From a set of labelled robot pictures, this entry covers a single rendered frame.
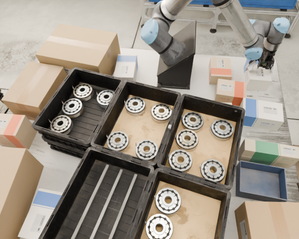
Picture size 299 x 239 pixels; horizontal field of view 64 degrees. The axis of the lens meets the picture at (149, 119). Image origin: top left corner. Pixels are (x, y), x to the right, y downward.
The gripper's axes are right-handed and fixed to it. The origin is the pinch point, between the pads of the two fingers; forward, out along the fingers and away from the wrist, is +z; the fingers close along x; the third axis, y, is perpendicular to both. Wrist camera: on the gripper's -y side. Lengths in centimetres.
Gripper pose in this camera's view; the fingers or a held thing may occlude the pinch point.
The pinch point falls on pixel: (257, 70)
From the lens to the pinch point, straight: 161.9
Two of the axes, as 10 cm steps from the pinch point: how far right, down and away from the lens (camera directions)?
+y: -1.6, 8.3, -5.4
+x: 9.9, 1.1, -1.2
